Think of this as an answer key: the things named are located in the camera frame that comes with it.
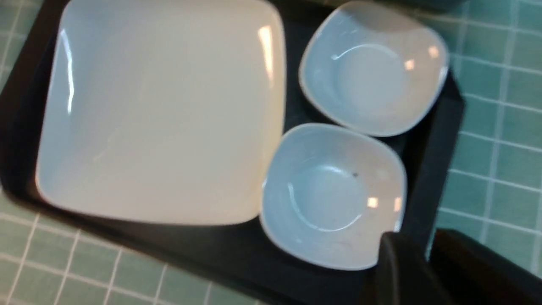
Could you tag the green checkered tablecloth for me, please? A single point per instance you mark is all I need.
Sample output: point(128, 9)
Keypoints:
point(493, 192)

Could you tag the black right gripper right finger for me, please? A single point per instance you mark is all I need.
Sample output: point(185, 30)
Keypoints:
point(473, 274)

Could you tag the white square rice plate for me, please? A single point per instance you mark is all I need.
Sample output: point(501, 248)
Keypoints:
point(163, 111)

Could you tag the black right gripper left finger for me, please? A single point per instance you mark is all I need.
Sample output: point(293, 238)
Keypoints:
point(402, 276)

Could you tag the white bowl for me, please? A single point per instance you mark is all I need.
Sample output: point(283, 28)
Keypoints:
point(373, 69)
point(330, 194)

